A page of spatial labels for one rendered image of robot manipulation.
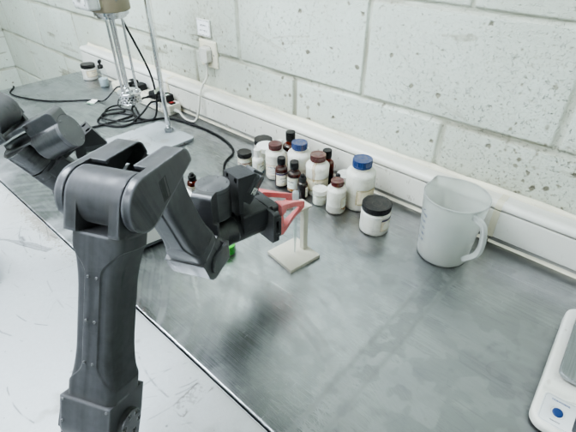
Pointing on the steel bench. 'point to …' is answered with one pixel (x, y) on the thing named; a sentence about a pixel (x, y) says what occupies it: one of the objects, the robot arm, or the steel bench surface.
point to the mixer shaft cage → (127, 95)
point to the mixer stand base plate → (155, 136)
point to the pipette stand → (285, 255)
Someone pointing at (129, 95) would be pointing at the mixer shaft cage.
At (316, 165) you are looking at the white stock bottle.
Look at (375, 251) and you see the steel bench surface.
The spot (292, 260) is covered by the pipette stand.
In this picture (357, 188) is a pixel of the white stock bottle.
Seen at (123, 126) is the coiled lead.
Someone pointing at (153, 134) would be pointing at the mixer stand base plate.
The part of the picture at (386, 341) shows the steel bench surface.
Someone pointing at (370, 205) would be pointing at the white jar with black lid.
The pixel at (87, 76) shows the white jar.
